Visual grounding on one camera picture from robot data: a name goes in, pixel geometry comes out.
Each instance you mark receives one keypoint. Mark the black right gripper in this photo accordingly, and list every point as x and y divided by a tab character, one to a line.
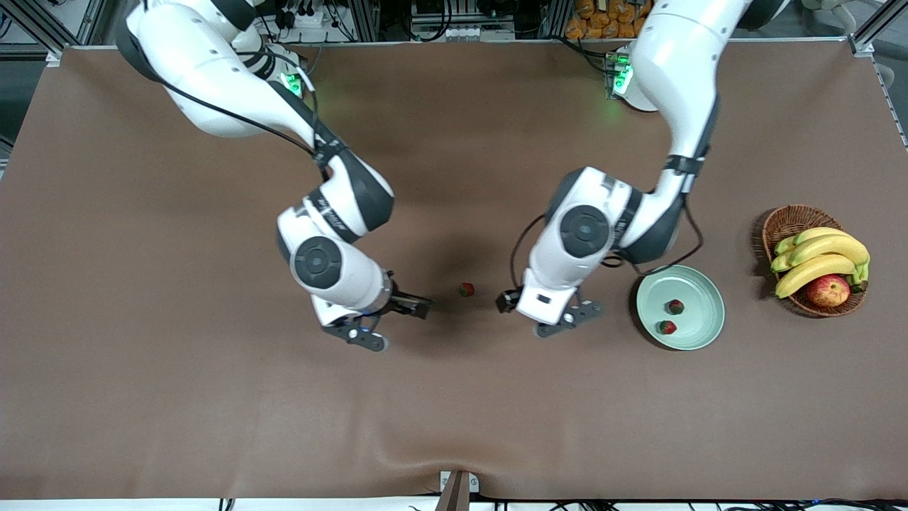
403	302

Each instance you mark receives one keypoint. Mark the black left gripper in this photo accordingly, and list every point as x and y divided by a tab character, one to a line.
508	301

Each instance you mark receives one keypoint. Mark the red strawberry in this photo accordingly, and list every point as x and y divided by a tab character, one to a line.
675	306
466	289
667	327

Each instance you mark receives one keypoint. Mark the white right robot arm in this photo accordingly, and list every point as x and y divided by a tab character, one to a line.
206	78

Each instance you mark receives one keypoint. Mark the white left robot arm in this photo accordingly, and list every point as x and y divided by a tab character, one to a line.
681	64

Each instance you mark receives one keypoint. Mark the pale green round plate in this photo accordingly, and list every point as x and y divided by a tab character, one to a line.
699	319

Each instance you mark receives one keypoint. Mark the large table cover mat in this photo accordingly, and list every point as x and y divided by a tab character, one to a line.
454	411

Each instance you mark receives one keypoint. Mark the white terminal block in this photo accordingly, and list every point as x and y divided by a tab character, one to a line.
472	33

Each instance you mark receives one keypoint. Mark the small greenish banana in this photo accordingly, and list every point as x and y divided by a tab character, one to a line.
784	245
780	262

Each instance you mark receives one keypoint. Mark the brown wicker basket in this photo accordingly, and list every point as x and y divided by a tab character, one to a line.
791	220

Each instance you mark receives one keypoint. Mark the bag of orange bread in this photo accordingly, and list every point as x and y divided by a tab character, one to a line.
603	20

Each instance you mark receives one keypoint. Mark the yellow banana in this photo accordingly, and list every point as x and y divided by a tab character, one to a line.
823	232
812	272
837	246

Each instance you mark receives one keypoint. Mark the white power strip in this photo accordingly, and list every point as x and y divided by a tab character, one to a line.
305	19

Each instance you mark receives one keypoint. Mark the red apple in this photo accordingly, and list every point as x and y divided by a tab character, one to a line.
828	291

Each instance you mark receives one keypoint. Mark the metal table edge bracket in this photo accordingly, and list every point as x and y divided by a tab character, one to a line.
457	486

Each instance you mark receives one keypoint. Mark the aluminium frame post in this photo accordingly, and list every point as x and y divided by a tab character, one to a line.
557	18
92	21
363	20

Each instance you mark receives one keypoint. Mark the aluminium frame corner bar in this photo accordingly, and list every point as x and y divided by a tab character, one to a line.
862	46

